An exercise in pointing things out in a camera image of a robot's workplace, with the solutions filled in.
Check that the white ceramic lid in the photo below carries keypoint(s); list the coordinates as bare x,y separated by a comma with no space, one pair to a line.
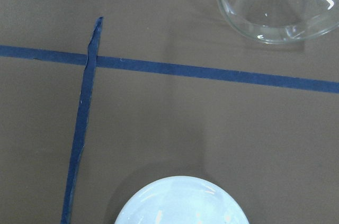
181,199

